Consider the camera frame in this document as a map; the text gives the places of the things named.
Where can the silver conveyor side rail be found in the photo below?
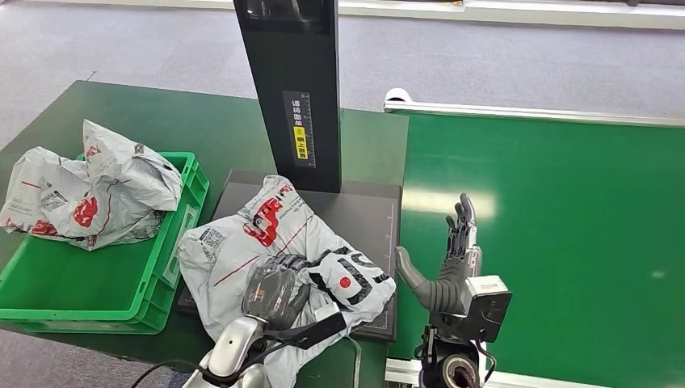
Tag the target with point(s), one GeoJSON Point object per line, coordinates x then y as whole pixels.
{"type": "Point", "coordinates": [401, 372]}
{"type": "Point", "coordinates": [535, 112]}

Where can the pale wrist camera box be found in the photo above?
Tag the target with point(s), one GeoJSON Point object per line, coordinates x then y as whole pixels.
{"type": "Point", "coordinates": [484, 308]}

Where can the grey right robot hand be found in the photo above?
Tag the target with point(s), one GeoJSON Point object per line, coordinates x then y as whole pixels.
{"type": "Point", "coordinates": [455, 265]}

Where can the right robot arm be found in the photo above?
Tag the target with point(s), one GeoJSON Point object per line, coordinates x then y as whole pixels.
{"type": "Point", "coordinates": [455, 369]}

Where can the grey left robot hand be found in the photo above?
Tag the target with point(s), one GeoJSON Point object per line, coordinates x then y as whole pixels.
{"type": "Point", "coordinates": [270, 292]}

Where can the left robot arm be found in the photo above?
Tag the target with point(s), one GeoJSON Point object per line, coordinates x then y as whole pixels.
{"type": "Point", "coordinates": [235, 342]}

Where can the black inbound scanner machine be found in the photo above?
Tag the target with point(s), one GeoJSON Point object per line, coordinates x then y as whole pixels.
{"type": "Point", "coordinates": [299, 69]}

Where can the green plastic delivery crate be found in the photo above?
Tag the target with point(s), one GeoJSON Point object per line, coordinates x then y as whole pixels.
{"type": "Point", "coordinates": [80, 286]}

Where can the green conveyor belt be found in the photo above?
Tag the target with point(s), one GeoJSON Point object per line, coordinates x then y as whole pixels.
{"type": "Point", "coordinates": [578, 241]}

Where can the crumpled white courier package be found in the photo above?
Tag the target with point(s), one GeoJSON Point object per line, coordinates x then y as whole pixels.
{"type": "Point", "coordinates": [128, 177]}
{"type": "Point", "coordinates": [48, 198]}

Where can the white package with black letters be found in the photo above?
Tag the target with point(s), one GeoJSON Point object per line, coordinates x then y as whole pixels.
{"type": "Point", "coordinates": [241, 251]}

